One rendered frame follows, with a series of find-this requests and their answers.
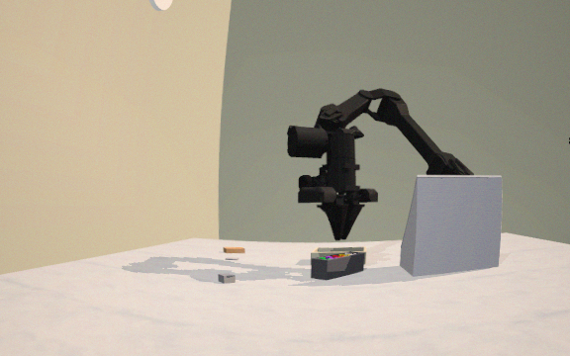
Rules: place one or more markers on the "orange flat block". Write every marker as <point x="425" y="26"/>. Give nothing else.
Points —
<point x="234" y="249"/>

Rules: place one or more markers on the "small beige tray with dark walls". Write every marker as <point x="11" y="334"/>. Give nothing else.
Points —
<point x="323" y="251"/>

